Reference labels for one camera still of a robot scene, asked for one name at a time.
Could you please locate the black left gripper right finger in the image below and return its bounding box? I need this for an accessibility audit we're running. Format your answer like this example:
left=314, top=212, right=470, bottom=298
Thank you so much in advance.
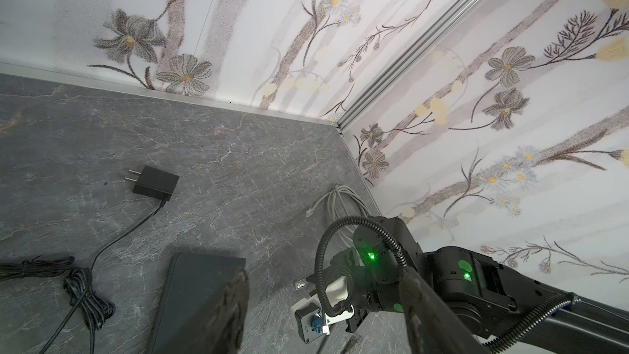
left=399, top=267, right=488, bottom=353

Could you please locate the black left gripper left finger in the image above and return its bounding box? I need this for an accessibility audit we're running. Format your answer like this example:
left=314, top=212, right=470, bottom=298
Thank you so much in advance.
left=188, top=269, right=250, bottom=353

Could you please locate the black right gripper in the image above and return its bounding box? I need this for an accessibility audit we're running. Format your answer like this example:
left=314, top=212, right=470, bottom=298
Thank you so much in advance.
left=307, top=247, right=403, bottom=333

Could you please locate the grey ethernet cable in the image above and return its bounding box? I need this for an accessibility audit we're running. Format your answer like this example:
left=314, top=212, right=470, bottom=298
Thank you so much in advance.
left=304, top=184, right=372, bottom=247

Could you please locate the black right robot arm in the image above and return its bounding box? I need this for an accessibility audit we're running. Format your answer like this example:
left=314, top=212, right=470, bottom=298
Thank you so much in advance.
left=292, top=216, right=628, bottom=353

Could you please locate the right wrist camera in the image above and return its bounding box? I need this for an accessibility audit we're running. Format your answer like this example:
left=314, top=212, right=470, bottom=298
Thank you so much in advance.
left=290, top=277, right=355, bottom=344

